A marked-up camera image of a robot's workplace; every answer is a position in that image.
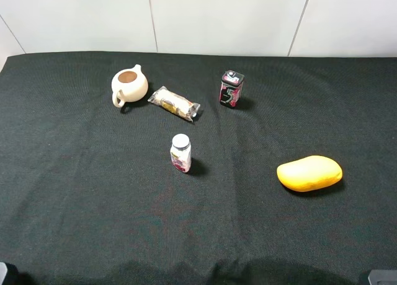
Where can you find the grey robot base left corner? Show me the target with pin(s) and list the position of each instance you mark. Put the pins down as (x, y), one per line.
(3, 272)

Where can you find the grey robot base right corner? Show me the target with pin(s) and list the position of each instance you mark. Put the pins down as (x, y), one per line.
(382, 277)

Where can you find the cream ceramic teapot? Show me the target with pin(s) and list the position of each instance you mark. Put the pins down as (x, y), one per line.
(128, 85)

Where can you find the wrapped snack bar packet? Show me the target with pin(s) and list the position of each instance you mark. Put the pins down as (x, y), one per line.
(174, 103)

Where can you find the yellow mango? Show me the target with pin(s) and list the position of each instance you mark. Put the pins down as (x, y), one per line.
(309, 173)

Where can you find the small white pill bottle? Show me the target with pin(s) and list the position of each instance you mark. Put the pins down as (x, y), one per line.
(180, 152)

